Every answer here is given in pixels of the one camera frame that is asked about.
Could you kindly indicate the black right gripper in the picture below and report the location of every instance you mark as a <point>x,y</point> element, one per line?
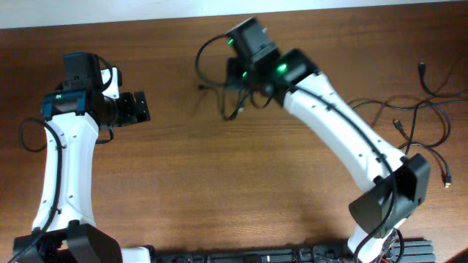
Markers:
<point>237,79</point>

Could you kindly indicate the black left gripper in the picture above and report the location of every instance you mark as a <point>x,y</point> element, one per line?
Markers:
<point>130,115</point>

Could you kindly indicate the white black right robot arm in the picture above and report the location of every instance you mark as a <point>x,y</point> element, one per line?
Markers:
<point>394,185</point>

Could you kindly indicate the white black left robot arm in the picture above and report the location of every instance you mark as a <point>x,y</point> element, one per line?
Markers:
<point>87,102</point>

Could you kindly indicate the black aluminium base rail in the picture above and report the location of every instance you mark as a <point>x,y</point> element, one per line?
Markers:
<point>415,251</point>

